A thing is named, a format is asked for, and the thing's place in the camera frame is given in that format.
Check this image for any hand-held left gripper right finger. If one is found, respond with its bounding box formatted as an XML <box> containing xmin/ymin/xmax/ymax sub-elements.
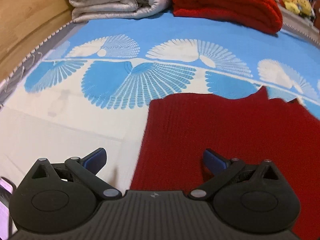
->
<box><xmin>187</xmin><ymin>148</ymin><xmax>288</xmax><ymax>201</ymax></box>

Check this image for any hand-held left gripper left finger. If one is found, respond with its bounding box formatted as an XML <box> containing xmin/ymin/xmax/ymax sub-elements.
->
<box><xmin>22</xmin><ymin>147</ymin><xmax>123</xmax><ymax>201</ymax></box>

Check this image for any dark red knit sweater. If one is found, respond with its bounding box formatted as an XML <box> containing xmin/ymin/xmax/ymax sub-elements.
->
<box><xmin>130</xmin><ymin>85</ymin><xmax>320</xmax><ymax>240</ymax></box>

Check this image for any blue and white printed bedsheet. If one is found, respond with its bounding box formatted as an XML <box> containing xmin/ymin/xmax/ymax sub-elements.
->
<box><xmin>0</xmin><ymin>10</ymin><xmax>320</xmax><ymax>195</ymax></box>

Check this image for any black smartphone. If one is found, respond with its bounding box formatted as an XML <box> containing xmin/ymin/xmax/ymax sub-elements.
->
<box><xmin>0</xmin><ymin>177</ymin><xmax>17</xmax><ymax>239</ymax></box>

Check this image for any grey mattress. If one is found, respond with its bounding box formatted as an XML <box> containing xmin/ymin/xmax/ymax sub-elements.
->
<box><xmin>0</xmin><ymin>21</ymin><xmax>87</xmax><ymax>113</ymax></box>

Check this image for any folded white quilt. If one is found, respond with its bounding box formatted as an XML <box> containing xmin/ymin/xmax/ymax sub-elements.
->
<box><xmin>69</xmin><ymin>0</ymin><xmax>172</xmax><ymax>23</ymax></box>

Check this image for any folded red blanket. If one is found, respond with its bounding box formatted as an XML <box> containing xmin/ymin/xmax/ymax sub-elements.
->
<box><xmin>169</xmin><ymin>0</ymin><xmax>283</xmax><ymax>35</ymax></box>

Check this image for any white windowsill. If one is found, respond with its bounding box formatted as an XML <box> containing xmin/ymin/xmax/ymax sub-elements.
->
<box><xmin>266</xmin><ymin>0</ymin><xmax>320</xmax><ymax>46</ymax></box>

